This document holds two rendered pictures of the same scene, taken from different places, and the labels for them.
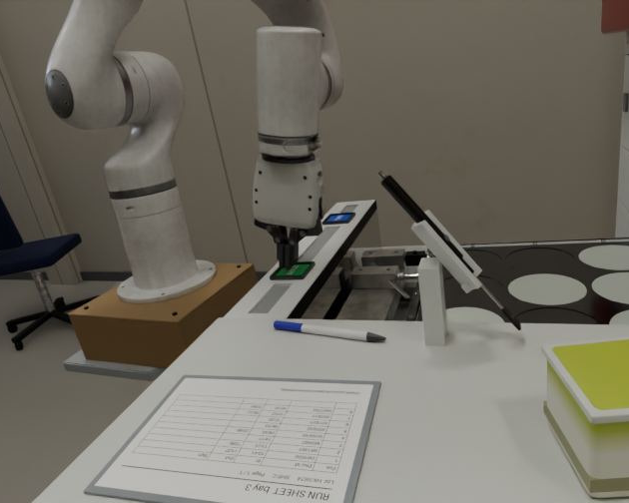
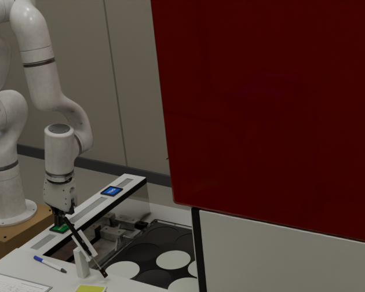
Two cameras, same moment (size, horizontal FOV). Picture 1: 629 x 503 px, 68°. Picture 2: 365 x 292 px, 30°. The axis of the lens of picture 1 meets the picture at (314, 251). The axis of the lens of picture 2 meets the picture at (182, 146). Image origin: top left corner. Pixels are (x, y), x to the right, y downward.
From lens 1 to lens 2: 148 cm
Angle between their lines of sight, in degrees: 10
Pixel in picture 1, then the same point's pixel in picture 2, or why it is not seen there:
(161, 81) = (14, 112)
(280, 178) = (53, 188)
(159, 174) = (7, 160)
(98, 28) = not seen: outside the picture
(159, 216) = (5, 182)
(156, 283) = (0, 216)
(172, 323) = (2, 242)
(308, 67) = (63, 149)
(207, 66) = not seen: outside the picture
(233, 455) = not seen: outside the picture
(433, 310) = (79, 265)
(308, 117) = (64, 167)
